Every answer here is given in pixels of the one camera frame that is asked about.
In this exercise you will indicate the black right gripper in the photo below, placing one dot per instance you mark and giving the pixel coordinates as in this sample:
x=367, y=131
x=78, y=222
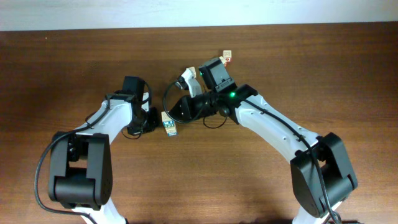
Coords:
x=185, y=102

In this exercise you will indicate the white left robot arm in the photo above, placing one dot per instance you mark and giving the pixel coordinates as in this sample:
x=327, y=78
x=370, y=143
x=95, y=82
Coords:
x=80, y=175

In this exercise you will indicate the wooden block red Q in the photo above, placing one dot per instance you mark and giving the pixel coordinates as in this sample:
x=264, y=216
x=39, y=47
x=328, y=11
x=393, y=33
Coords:
x=223, y=60

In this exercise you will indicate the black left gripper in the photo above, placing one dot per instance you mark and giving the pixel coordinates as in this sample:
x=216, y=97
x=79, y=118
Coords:
x=152, y=112

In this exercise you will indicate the wooden block red 9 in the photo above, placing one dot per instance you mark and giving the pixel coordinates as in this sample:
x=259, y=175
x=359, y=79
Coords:
x=227, y=55

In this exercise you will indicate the wooden block blue L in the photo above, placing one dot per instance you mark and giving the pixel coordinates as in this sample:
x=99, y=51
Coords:
x=170, y=128

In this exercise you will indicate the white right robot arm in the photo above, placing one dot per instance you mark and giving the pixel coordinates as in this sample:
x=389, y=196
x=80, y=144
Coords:
x=322, y=173

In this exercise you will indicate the wooden block green side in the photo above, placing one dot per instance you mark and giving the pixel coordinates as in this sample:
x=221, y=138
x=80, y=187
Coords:
x=192, y=71

